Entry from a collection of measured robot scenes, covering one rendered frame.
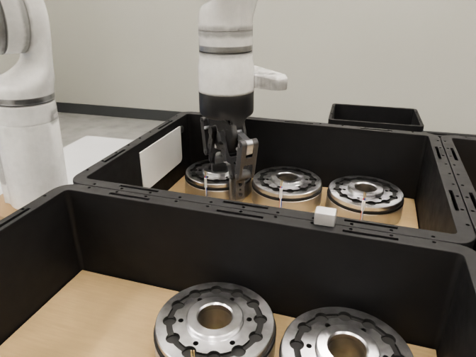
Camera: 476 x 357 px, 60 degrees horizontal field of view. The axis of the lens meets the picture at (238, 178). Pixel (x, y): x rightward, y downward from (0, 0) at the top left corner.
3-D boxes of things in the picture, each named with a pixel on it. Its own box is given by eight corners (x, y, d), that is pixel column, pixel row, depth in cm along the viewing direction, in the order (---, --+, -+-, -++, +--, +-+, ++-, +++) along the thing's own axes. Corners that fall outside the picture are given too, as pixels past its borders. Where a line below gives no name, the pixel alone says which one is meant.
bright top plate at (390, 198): (323, 204, 55) (324, 200, 55) (333, 175, 64) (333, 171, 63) (404, 217, 52) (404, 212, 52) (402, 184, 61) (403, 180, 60)
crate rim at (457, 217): (68, 201, 45) (64, 180, 44) (183, 124, 71) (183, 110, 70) (473, 270, 34) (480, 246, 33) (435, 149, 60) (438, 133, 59)
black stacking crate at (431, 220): (83, 271, 49) (67, 185, 44) (187, 175, 75) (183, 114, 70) (446, 354, 38) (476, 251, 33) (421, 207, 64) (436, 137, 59)
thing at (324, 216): (313, 224, 36) (314, 212, 35) (315, 217, 37) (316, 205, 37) (333, 227, 35) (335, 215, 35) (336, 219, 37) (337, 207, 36)
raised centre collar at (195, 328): (177, 337, 33) (176, 331, 33) (197, 297, 38) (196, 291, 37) (236, 348, 32) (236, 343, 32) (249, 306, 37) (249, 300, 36)
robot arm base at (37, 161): (-3, 207, 67) (-27, 103, 60) (34, 183, 75) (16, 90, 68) (48, 214, 65) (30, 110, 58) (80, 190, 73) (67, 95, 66)
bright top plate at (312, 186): (245, 193, 58) (245, 190, 57) (261, 166, 67) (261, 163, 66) (318, 202, 55) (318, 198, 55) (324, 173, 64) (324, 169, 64)
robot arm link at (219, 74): (290, 91, 55) (293, 42, 53) (215, 100, 51) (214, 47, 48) (256, 78, 63) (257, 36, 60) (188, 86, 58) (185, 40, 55)
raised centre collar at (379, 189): (345, 195, 56) (346, 191, 56) (348, 181, 60) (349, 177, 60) (383, 201, 55) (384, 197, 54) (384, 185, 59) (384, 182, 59)
